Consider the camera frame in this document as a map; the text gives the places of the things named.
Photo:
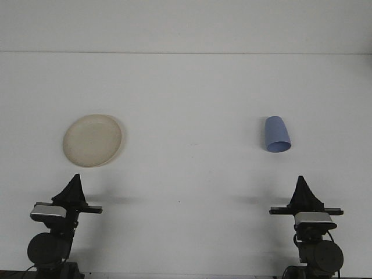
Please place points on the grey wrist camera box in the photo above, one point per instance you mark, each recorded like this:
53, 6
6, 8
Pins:
314, 218
46, 212

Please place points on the pale blue cup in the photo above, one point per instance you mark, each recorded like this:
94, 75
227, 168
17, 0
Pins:
276, 130

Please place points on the pale round plate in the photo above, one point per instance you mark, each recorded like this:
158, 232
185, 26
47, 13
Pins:
91, 141

